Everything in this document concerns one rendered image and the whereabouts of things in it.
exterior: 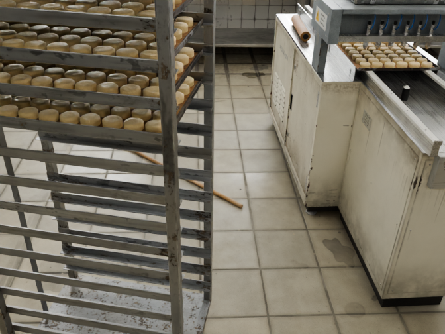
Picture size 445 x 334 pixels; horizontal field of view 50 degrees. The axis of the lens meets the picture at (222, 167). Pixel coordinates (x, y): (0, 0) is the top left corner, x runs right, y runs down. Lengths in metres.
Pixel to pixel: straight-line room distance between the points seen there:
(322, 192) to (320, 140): 0.33
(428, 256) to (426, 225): 0.18
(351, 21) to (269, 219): 1.15
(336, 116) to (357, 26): 0.44
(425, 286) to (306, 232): 0.70
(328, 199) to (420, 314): 0.77
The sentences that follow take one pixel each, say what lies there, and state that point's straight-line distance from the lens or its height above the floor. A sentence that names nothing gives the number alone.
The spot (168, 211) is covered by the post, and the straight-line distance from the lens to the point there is 1.21.
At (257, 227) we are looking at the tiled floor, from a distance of 2.68.
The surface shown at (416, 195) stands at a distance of 1.96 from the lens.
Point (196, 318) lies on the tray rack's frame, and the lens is 2.01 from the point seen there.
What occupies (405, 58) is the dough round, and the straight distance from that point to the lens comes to 2.56.
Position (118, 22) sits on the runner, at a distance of 1.06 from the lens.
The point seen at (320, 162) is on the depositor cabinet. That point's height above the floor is 0.38.
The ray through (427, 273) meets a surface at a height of 0.24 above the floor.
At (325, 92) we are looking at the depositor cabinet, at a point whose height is 0.78.
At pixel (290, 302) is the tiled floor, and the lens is 2.30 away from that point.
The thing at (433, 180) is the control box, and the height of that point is 0.74.
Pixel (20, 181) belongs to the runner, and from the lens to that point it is 1.39.
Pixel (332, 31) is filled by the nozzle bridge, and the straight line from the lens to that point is 2.29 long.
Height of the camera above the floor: 1.68
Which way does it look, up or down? 32 degrees down
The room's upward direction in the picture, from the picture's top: 1 degrees clockwise
